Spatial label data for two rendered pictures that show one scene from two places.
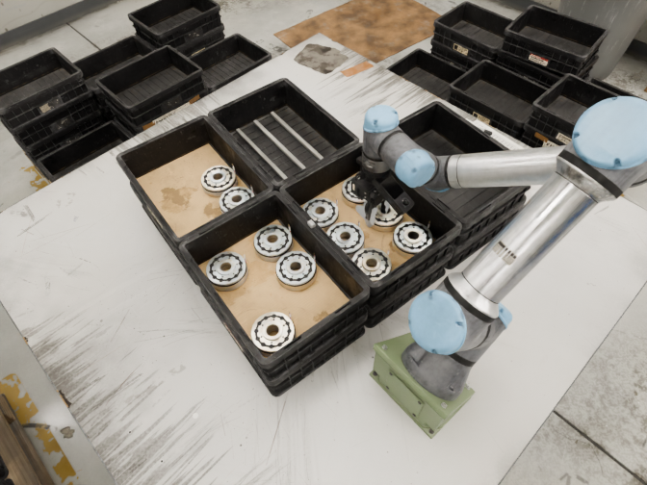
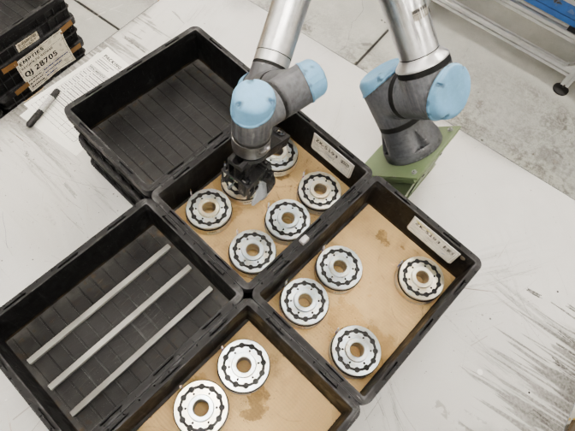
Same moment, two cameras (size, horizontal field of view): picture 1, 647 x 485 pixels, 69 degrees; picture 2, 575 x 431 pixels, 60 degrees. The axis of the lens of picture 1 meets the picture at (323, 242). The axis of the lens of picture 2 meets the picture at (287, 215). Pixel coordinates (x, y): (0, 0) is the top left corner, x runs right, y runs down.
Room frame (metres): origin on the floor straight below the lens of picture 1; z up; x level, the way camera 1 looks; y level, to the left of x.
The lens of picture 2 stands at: (0.92, 0.39, 1.86)
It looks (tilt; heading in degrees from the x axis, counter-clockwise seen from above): 64 degrees down; 248
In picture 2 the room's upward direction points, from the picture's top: 12 degrees clockwise
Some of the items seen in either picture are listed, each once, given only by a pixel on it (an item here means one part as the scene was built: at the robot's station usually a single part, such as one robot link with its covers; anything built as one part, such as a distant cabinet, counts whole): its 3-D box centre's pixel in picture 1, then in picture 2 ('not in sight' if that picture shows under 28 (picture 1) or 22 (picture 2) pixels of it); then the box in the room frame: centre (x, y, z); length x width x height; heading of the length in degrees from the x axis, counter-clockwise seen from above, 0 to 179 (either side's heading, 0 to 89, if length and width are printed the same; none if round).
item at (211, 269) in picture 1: (225, 268); (356, 350); (0.66, 0.25, 0.86); 0.10 x 0.10 x 0.01
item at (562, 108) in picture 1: (572, 149); (16, 50); (1.52, -1.14, 0.37); 0.40 x 0.30 x 0.45; 42
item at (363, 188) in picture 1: (373, 179); (247, 164); (0.82, -0.13, 0.99); 0.09 x 0.08 x 0.12; 42
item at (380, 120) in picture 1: (380, 133); (253, 113); (0.81, -0.14, 1.15); 0.09 x 0.08 x 0.11; 28
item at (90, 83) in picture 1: (126, 89); not in sight; (2.20, 1.03, 0.31); 0.40 x 0.30 x 0.34; 132
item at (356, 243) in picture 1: (345, 237); (287, 219); (0.74, -0.06, 0.86); 0.10 x 0.10 x 0.01
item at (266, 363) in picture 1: (271, 269); (370, 279); (0.61, 0.13, 0.92); 0.40 x 0.30 x 0.02; 35
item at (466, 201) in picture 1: (445, 171); (176, 117); (0.95, -0.37, 0.87); 0.40 x 0.30 x 0.11; 35
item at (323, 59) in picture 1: (320, 56); not in sight; (1.81, -0.02, 0.71); 0.22 x 0.19 x 0.01; 42
